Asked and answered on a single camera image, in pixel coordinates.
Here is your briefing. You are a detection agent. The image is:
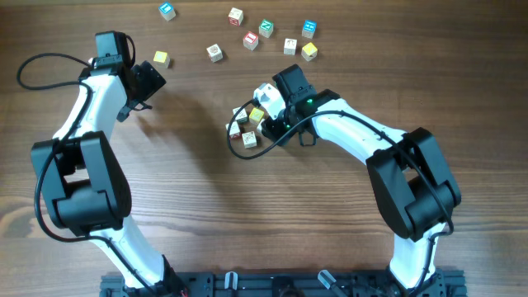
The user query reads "blue-top block far left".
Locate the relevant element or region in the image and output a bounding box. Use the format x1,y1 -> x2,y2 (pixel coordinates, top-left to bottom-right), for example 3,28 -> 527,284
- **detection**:
158,2 -> 176,21

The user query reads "green N top block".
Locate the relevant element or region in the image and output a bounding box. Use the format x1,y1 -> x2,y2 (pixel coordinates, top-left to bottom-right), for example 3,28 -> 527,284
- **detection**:
259,19 -> 274,38

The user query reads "yellow-top block number 3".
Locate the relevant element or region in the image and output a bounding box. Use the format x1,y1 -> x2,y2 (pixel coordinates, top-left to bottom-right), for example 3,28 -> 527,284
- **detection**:
153,51 -> 171,68

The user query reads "red M block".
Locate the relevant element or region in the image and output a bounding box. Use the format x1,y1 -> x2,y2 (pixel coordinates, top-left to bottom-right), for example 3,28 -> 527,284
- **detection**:
228,7 -> 243,26

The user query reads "red I block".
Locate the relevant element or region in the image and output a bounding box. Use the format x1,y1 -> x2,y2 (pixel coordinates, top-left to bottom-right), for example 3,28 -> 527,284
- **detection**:
243,31 -> 259,51

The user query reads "blue-top block right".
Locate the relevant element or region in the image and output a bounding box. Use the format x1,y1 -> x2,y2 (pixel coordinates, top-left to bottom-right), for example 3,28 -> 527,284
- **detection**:
302,20 -> 317,39

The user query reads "yellow S block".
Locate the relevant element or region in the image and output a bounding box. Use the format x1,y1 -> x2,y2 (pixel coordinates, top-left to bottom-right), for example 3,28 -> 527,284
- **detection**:
248,107 -> 265,125

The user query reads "red A block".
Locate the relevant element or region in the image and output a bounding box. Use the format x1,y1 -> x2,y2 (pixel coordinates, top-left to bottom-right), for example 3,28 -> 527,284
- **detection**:
225,121 -> 242,139

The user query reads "blue Z block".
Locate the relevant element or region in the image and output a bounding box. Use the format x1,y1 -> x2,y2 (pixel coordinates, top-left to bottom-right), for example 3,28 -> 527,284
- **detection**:
284,38 -> 297,55

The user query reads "red shell block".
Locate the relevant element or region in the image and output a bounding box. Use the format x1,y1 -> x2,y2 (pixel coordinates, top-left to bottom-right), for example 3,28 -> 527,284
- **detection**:
206,44 -> 223,63

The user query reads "green V block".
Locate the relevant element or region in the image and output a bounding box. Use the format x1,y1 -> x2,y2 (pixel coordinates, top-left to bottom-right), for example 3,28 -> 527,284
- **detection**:
233,106 -> 248,125

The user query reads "green N block number 8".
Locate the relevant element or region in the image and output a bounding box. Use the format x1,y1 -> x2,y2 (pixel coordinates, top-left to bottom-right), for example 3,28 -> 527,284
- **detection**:
257,120 -> 265,134

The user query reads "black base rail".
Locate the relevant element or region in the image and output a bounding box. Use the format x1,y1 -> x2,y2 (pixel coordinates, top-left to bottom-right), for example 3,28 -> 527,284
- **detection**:
99,268 -> 469,297

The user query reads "yellow W block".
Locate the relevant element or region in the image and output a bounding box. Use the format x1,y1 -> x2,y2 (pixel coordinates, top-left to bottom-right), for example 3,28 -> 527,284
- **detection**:
242,131 -> 257,149

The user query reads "yellow-top block right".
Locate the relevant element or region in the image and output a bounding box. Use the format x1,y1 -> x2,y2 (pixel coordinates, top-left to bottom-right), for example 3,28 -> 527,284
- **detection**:
301,42 -> 318,62

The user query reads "blue-top block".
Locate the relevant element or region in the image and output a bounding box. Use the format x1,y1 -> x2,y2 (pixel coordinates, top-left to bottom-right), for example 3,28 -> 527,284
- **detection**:
302,20 -> 317,39
158,2 -> 176,21

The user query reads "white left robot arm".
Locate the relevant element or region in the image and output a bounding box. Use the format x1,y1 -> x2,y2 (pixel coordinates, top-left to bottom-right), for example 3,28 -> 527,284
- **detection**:
31,31 -> 188,296

